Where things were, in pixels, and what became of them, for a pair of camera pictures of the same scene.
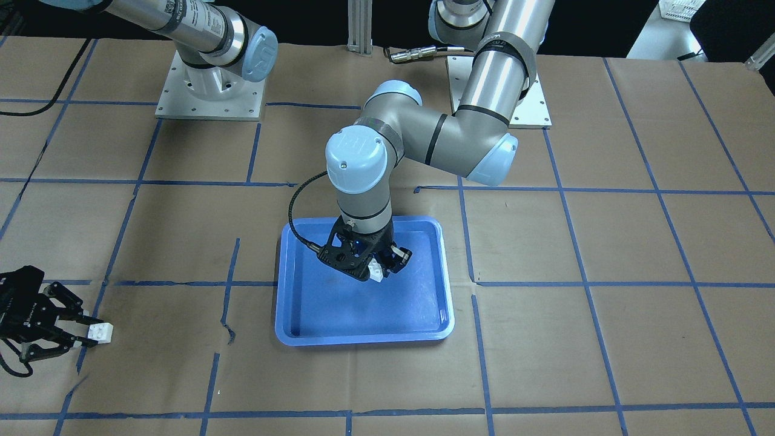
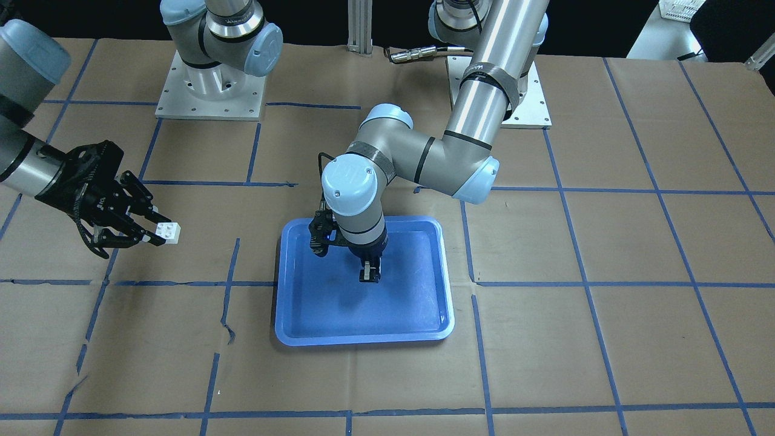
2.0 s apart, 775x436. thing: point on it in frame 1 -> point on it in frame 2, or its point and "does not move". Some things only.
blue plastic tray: [318, 304] does not move
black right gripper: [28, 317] -> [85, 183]
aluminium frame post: [359, 18] does not move
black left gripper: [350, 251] -> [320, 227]
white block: [102, 332] -> [170, 231]
